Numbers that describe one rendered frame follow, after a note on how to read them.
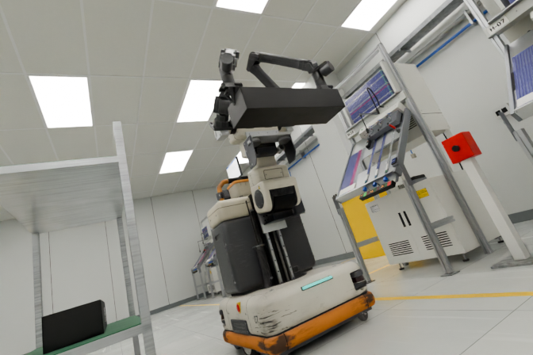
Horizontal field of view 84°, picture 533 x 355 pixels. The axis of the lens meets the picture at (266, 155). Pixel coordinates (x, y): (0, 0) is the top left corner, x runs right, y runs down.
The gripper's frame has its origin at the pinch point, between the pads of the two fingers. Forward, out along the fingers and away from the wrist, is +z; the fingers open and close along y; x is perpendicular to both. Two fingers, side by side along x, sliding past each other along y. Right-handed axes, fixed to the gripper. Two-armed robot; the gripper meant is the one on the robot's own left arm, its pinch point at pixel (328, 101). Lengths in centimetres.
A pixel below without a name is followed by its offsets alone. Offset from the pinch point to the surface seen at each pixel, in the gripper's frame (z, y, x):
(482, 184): 66, 82, -10
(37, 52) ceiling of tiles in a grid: -193, -151, 192
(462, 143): 39, 80, -13
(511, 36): -17, 132, -49
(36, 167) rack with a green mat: 16, -131, 13
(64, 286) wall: -18, -198, 769
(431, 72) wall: -85, 266, 64
